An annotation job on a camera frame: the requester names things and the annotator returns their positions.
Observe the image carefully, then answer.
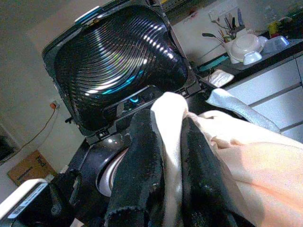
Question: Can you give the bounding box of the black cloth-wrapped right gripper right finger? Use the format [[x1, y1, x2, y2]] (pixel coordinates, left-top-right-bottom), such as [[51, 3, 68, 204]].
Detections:
[[180, 117, 257, 227]]

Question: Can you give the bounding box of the orange power cable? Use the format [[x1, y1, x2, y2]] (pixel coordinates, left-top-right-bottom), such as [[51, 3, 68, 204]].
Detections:
[[19, 105, 60, 152]]

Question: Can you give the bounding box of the black glass washing machine lid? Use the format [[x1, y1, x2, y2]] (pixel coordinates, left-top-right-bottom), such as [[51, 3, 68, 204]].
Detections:
[[41, 4, 202, 138]]

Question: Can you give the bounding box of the white utensil holder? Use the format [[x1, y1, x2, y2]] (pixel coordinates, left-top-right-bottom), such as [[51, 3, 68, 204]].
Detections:
[[223, 40, 238, 65]]

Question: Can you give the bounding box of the white printed packet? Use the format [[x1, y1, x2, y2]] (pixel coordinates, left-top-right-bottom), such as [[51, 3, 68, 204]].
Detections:
[[209, 70, 235, 87]]

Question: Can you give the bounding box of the cream cloth garment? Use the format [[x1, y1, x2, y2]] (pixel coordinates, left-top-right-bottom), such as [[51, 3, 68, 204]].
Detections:
[[150, 91, 303, 227]]

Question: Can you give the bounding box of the grey white garment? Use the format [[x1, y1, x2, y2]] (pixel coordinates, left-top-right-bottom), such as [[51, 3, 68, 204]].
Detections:
[[205, 88, 288, 136]]

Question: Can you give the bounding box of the brown cardboard box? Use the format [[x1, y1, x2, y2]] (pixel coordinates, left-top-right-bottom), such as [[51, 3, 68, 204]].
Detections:
[[7, 149, 58, 188]]

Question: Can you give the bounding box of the large white bowl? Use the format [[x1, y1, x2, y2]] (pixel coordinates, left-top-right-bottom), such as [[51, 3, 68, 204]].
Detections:
[[230, 34, 264, 62]]

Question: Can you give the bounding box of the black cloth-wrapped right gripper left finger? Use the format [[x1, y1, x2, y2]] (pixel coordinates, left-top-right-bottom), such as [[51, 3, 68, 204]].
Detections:
[[104, 109, 171, 227]]

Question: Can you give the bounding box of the white drawer cabinet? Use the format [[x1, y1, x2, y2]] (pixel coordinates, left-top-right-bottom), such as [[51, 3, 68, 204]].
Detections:
[[222, 54, 303, 143]]

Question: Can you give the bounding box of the black top-load washing machine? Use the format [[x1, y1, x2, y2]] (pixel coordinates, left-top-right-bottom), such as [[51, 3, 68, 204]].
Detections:
[[48, 75, 240, 227]]

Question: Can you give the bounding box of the black ladle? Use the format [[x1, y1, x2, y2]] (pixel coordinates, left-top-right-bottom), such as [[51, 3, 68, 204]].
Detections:
[[202, 32, 225, 44]]

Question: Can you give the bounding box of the small white bowl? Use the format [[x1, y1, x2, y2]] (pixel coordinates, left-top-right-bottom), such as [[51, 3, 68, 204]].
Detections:
[[243, 51, 263, 66]]

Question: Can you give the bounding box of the yellow container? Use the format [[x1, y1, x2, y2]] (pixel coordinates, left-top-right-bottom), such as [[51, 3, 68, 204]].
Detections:
[[268, 21, 280, 36]]

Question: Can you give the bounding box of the teal flat item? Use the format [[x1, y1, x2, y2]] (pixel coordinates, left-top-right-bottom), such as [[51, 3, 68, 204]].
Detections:
[[197, 55, 230, 72]]

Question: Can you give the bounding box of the clear plastic container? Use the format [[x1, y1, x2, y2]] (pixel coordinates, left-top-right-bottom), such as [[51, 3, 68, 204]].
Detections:
[[262, 35, 291, 54]]

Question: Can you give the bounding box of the white edged black labelled appliance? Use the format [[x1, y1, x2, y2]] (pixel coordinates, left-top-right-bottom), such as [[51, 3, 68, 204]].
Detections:
[[0, 178, 52, 227]]

